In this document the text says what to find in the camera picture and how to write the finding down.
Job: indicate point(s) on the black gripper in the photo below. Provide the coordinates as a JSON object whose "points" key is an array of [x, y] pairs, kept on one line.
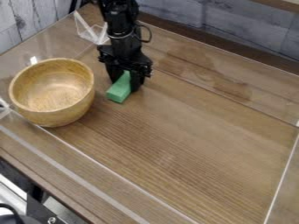
{"points": [[123, 55]]}

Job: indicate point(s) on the green rectangular block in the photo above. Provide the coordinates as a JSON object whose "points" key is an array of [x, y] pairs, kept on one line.
{"points": [[120, 89]]}

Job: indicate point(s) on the clear acrylic corner bracket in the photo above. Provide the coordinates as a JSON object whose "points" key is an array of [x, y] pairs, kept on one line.
{"points": [[95, 33]]}

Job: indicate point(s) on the wooden bowl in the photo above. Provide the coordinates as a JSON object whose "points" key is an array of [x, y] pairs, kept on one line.
{"points": [[53, 91]]}

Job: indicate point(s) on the black metal table bracket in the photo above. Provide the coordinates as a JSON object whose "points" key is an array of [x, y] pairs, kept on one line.
{"points": [[37, 211]]}

